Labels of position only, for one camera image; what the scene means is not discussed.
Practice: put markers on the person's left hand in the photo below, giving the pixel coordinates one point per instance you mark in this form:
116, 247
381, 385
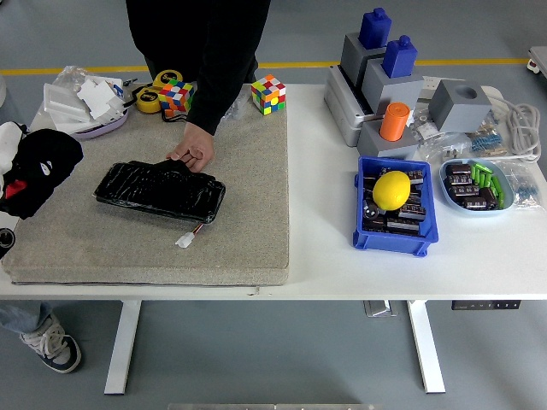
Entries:
196, 149

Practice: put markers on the black rag with red patch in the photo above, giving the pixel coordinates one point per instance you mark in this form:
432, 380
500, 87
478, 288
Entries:
51, 149

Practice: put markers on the person's left forearm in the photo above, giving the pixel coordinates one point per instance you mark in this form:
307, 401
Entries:
213, 102

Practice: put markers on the black desk control panel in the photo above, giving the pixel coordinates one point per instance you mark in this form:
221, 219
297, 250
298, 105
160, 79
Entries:
485, 305

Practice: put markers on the colourful puzzle cube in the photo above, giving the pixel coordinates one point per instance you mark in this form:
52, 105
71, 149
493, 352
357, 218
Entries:
177, 97
268, 94

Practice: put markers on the clear bag of screws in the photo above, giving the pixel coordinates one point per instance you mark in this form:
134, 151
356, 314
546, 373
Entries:
236, 109

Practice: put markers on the grey-brown mat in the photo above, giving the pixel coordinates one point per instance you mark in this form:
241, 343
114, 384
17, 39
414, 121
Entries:
239, 192

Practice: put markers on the yellow tape measure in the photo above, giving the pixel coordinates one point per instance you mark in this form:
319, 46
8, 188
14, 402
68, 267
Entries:
168, 78
148, 100

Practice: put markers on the lavender tray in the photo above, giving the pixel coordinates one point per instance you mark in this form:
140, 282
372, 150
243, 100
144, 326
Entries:
107, 127

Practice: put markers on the white card piece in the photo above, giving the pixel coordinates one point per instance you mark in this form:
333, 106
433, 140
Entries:
98, 96

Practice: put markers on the person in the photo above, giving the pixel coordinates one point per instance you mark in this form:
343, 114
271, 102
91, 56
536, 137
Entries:
171, 34

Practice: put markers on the clear plastic bag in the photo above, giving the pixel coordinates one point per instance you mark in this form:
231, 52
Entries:
70, 74

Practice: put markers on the low grey block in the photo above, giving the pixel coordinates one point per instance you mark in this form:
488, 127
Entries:
372, 145

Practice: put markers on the black capacitor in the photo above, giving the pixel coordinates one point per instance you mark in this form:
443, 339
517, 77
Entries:
458, 170
412, 212
415, 176
401, 225
480, 200
371, 210
459, 190

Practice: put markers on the yellow lemon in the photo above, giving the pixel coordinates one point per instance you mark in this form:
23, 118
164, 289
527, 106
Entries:
391, 190

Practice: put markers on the orange cylinder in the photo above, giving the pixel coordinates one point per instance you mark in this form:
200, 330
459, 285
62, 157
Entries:
395, 121

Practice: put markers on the white table leg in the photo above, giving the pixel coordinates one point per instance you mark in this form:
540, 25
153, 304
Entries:
425, 346
121, 346

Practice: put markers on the blue bottle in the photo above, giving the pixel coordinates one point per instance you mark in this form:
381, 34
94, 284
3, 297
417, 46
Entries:
375, 27
399, 55

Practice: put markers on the blue plastic bin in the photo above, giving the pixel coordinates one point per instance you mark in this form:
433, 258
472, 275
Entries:
393, 245

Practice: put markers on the small white adapter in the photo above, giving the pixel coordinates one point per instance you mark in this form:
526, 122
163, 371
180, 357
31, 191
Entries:
427, 129

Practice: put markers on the bystander's leg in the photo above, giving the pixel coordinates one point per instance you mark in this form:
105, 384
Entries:
21, 316

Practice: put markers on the white power strip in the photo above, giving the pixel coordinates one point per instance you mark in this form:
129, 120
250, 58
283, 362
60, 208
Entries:
431, 84

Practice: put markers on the bystander's foot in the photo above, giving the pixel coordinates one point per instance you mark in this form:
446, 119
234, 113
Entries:
55, 348

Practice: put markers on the clear bag of parts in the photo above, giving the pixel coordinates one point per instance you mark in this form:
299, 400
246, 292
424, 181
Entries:
444, 149

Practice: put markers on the grey block with round hole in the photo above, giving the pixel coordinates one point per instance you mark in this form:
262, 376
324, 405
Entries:
459, 109

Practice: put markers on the green cylinder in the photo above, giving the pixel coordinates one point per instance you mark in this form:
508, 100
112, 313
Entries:
482, 177
474, 173
496, 186
501, 200

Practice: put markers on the light blue bowl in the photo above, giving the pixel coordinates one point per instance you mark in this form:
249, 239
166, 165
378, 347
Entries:
474, 212

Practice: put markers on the clear bag of blue resistors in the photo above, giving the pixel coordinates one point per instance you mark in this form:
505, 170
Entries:
487, 141
525, 190

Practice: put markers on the white cart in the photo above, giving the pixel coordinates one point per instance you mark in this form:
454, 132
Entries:
537, 62

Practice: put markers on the white switch plate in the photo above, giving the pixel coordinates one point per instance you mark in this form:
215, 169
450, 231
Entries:
62, 102

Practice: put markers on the light grey enclosure box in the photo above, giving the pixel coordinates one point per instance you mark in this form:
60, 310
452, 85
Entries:
342, 111

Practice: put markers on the metal bracket under table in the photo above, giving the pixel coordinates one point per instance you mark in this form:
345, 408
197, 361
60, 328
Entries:
378, 308

